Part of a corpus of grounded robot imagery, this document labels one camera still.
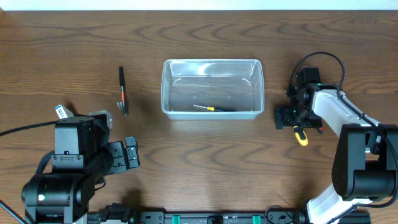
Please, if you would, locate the small black orange hammer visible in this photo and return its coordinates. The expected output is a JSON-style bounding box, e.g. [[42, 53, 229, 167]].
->
[[117, 66, 129, 116]]

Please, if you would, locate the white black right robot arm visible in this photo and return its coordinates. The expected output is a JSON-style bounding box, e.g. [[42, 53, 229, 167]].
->
[[275, 83, 397, 223]]

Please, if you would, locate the black mounting rail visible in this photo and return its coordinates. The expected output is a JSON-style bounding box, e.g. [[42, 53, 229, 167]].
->
[[86, 202, 373, 224]]

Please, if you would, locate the stubby yellow black screwdriver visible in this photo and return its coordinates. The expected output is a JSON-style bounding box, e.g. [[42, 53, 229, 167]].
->
[[293, 126, 308, 146]]

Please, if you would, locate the slim yellow black screwdriver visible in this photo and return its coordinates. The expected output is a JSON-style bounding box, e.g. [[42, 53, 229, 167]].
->
[[193, 104, 236, 112]]

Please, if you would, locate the clear plastic container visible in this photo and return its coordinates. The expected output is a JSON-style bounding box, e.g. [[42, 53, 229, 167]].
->
[[161, 59, 265, 120]]

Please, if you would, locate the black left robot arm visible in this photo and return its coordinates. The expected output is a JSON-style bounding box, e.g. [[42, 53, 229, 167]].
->
[[21, 114, 140, 223]]

